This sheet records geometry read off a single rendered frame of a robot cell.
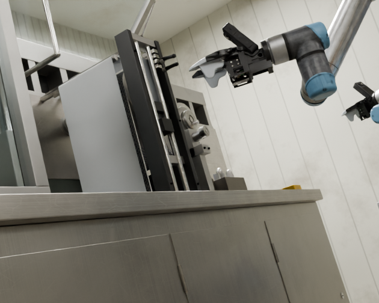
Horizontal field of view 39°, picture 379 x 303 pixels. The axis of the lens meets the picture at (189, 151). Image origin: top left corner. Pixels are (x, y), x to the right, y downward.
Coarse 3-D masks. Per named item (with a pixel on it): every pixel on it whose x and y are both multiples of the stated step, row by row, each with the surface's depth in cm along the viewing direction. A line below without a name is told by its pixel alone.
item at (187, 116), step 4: (184, 112) 190; (188, 112) 192; (192, 112) 194; (184, 116) 189; (188, 116) 191; (192, 116) 193; (184, 120) 189; (188, 120) 189; (192, 120) 192; (184, 124) 189; (188, 124) 189; (196, 124) 193; (188, 128) 190; (192, 128) 190
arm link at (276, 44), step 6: (276, 36) 138; (282, 36) 137; (270, 42) 137; (276, 42) 137; (282, 42) 136; (270, 48) 137; (276, 48) 136; (282, 48) 136; (270, 54) 137; (276, 54) 137; (282, 54) 137; (276, 60) 138; (282, 60) 138; (288, 60) 139
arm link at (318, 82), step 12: (300, 60) 136; (312, 60) 134; (324, 60) 135; (300, 72) 138; (312, 72) 134; (324, 72) 133; (312, 84) 134; (324, 84) 133; (312, 96) 135; (324, 96) 137
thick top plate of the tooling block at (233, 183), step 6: (216, 180) 196; (222, 180) 195; (228, 180) 196; (234, 180) 200; (240, 180) 204; (216, 186) 196; (222, 186) 195; (228, 186) 194; (234, 186) 198; (240, 186) 203; (246, 186) 207
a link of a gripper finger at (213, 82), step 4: (220, 68) 144; (224, 68) 145; (196, 72) 145; (200, 72) 145; (216, 72) 145; (220, 72) 144; (224, 72) 144; (192, 76) 145; (196, 76) 145; (200, 76) 145; (204, 76) 145; (216, 76) 144; (220, 76) 144; (208, 80) 145; (212, 80) 144; (216, 80) 144; (208, 84) 144; (212, 84) 144; (216, 84) 144
